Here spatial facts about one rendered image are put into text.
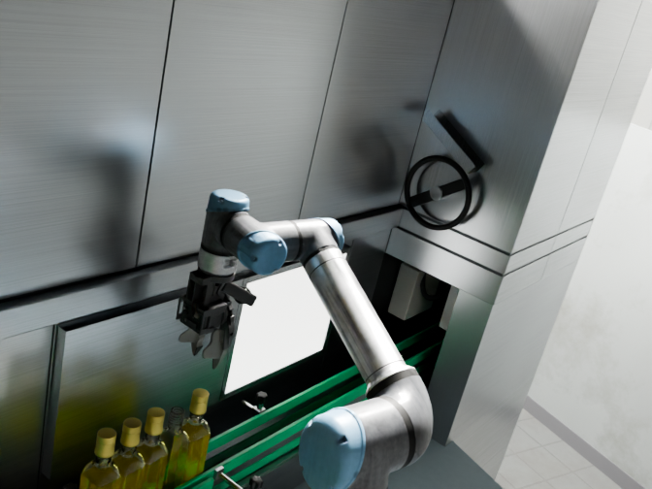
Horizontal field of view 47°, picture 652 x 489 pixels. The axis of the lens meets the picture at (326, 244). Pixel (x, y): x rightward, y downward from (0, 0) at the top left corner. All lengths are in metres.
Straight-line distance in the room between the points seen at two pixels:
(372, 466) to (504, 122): 1.18
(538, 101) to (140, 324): 1.14
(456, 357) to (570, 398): 1.90
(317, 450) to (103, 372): 0.57
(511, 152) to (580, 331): 2.06
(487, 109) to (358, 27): 0.48
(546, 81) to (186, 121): 0.97
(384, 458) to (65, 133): 0.72
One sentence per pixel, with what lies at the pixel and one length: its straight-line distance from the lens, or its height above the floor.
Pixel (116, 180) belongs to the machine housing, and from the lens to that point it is 1.42.
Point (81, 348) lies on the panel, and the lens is 1.50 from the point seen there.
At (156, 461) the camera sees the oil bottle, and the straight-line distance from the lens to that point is 1.59.
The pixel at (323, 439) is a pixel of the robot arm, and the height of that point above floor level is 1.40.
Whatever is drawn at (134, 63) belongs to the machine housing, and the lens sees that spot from 1.37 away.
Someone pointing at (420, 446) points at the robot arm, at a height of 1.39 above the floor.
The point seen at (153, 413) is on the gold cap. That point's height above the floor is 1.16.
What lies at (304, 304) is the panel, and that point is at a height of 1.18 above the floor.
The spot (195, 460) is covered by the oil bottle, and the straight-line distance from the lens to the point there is 1.69.
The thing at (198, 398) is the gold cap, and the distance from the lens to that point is 1.60.
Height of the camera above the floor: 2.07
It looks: 21 degrees down
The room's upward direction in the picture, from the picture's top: 14 degrees clockwise
